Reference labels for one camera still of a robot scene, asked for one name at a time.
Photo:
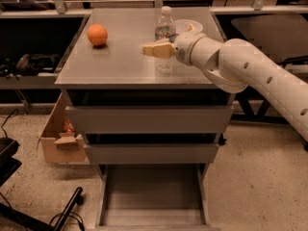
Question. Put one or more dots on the grey top drawer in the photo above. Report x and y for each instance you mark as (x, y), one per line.
(149, 120)

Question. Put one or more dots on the white ceramic bowl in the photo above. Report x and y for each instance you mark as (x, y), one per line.
(180, 25)

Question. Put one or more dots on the grey middle drawer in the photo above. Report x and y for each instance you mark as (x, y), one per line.
(138, 154)

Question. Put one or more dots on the black headphones on shelf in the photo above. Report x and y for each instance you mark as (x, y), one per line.
(30, 65)

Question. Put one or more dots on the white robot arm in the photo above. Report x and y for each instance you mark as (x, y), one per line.
(236, 64)

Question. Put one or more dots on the cardboard box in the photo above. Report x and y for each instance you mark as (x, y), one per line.
(60, 142)

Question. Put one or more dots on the clear plastic water bottle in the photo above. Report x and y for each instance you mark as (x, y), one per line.
(165, 29)

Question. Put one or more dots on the orange fruit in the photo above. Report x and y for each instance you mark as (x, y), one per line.
(97, 35)

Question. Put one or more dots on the grey open bottom drawer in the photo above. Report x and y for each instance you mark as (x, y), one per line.
(153, 198)

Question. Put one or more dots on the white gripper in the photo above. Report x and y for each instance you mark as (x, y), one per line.
(184, 48)

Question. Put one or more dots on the black office chair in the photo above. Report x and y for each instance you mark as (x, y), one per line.
(277, 39)

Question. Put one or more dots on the grey drawer cabinet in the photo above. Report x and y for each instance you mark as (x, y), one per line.
(118, 75)

